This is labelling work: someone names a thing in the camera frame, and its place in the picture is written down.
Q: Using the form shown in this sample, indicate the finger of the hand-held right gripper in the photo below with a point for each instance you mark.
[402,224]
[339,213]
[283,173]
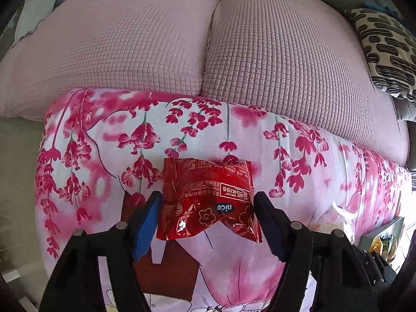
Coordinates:
[370,263]

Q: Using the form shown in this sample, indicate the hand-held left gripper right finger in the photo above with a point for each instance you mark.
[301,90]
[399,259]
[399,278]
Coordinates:
[269,227]

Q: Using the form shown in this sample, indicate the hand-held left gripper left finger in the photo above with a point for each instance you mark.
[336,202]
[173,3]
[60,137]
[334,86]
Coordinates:
[148,224]

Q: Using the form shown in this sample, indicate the teal cardboard tray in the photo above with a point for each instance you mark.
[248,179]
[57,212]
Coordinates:
[373,239]

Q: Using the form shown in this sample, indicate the small red snack packet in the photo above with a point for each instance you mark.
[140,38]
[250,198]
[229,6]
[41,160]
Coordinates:
[208,208]

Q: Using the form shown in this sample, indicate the white bun in clear wrapper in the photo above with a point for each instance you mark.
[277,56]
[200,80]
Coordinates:
[341,216]

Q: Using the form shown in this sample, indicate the printed cartoon blanket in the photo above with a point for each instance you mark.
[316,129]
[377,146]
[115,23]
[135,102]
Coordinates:
[195,130]

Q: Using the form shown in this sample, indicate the grey pillow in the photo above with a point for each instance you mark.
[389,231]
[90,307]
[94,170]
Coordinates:
[404,110]

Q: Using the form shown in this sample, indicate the pink waffle sofa cover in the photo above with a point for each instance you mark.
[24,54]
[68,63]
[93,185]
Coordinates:
[130,39]

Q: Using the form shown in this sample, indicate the black white patterned pillow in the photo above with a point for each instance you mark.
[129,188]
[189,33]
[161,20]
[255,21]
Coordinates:
[390,55]

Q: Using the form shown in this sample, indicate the light grey cushion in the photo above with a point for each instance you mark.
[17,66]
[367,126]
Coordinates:
[32,16]

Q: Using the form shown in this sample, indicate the blue cloth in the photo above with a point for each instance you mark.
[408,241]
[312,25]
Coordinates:
[380,7]

